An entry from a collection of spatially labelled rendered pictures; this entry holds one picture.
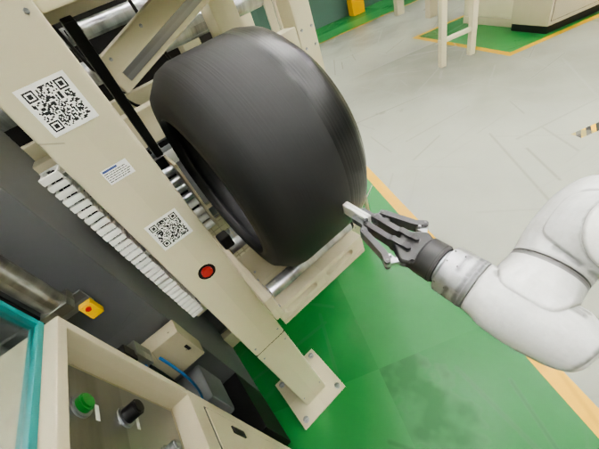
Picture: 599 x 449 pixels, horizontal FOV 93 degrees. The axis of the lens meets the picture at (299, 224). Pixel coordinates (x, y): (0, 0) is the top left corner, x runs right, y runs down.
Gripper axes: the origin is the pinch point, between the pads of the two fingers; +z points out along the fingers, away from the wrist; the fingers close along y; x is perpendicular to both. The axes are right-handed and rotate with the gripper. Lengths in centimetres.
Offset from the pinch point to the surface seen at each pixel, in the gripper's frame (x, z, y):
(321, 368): 114, 17, 22
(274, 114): -23.6, 12.1, 5.4
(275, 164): -17.9, 7.6, 10.8
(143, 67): -27, 68, 11
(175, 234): -4.8, 25.1, 32.6
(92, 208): -19, 28, 41
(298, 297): 31.7, 11.8, 17.4
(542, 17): 110, 111, -432
